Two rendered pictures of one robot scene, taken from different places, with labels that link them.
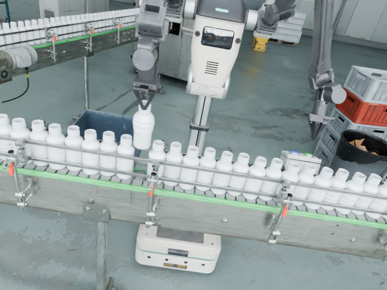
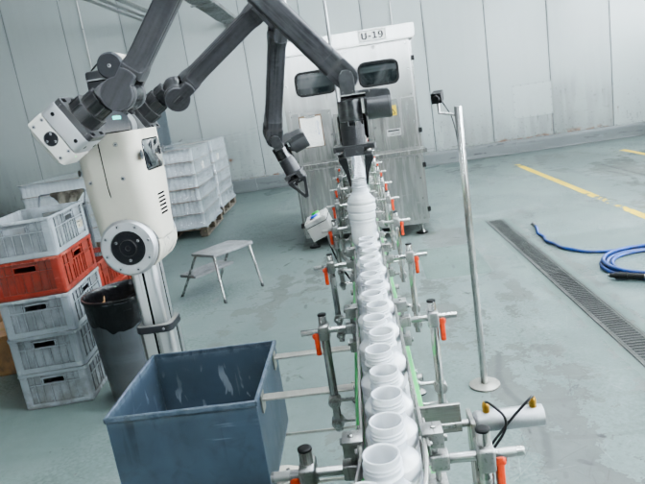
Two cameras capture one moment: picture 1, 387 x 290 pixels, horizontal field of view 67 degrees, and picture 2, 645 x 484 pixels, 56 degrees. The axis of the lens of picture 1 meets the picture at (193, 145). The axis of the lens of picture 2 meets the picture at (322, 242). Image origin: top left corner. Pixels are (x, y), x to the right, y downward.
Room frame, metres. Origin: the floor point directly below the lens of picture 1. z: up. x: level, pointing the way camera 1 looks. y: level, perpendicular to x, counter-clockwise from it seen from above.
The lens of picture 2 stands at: (0.76, 1.64, 1.50)
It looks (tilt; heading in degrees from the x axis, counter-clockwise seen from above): 13 degrees down; 278
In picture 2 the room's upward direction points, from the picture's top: 9 degrees counter-clockwise
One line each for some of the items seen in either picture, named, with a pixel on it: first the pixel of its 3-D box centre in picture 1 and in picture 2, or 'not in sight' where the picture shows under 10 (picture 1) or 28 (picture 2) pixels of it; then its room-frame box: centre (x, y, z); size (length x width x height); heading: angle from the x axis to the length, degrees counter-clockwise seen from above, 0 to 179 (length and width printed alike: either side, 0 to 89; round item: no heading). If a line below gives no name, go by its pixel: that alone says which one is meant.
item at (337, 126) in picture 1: (364, 126); (56, 301); (2.90, -1.72, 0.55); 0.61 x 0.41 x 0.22; 100
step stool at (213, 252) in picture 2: not in sight; (218, 269); (2.38, -3.37, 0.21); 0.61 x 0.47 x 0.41; 146
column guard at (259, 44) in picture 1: (263, 29); not in sight; (8.54, -1.27, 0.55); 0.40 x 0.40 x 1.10; 3
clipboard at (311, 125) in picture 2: not in sight; (311, 131); (1.52, -4.53, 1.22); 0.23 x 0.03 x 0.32; 3
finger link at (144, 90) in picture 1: (145, 94); (359, 165); (0.84, 0.17, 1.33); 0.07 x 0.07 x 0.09; 3
